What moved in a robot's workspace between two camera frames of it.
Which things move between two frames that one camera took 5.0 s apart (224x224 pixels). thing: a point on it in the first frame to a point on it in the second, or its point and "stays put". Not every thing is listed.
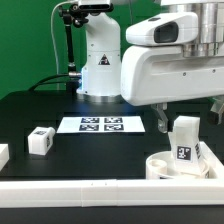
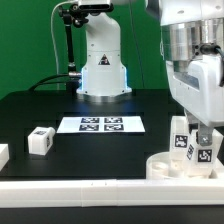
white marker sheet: [101, 124] stays put
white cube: [40, 140] stays put
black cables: [52, 82] stays put
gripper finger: [163, 122] to [191, 119]
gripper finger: [216, 113] to [205, 134]
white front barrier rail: [112, 192] stays put
